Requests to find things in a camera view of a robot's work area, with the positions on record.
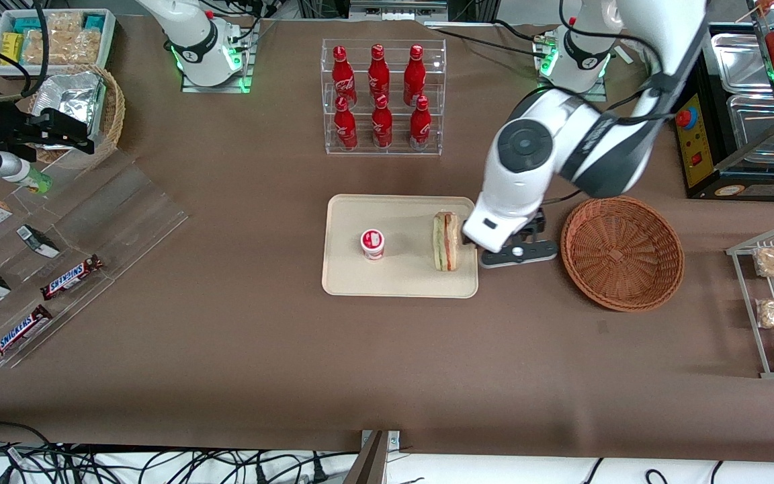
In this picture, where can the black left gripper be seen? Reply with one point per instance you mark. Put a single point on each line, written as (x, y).
(539, 222)

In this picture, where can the plastic-wrapped sandwich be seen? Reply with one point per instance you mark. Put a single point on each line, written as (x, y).
(446, 242)

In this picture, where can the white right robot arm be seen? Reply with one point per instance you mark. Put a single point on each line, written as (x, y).
(192, 33)

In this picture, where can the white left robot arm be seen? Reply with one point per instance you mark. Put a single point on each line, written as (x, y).
(521, 168)

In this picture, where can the wicker basket with foil packs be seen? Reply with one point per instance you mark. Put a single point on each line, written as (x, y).
(113, 114)

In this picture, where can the cream plastic tray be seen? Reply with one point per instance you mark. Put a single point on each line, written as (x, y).
(400, 275)

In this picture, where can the empty round brown wicker basket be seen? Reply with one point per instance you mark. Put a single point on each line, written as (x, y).
(622, 255)

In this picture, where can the silver foil pack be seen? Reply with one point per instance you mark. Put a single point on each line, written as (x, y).
(71, 87)
(95, 111)

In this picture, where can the green bottle with white cap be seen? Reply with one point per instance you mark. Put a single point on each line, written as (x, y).
(37, 181)

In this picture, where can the yellow snack pack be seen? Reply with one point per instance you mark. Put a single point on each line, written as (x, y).
(11, 48)

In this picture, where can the red and white cup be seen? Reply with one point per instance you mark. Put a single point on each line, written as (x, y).
(373, 243)

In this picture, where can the clear acrylic stepped display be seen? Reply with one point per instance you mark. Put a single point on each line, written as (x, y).
(125, 202)

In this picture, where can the white plastic snack bin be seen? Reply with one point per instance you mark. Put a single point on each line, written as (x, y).
(110, 40)

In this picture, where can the teal snack pack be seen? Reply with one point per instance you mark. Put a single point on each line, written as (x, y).
(93, 21)
(25, 25)

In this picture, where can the clear acrylic bottle rack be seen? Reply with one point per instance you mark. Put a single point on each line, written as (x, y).
(387, 151)

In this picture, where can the red cola bottle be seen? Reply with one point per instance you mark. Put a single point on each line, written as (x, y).
(345, 126)
(415, 70)
(341, 70)
(378, 70)
(381, 124)
(420, 124)

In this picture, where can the brown Snickers bar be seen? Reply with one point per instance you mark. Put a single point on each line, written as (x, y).
(19, 334)
(71, 277)

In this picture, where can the black glass food warmer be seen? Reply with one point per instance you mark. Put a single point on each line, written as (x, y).
(696, 161)

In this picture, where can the grey equipment box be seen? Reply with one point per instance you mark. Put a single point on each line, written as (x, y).
(394, 8)

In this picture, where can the steel warmer pan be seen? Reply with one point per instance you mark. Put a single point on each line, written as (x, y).
(763, 131)
(736, 64)

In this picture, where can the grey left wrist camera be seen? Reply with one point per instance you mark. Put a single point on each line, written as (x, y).
(535, 254)

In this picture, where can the metal table bracket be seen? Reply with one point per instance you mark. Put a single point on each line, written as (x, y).
(394, 440)

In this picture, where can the dark wooden post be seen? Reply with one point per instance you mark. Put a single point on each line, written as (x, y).
(370, 464)

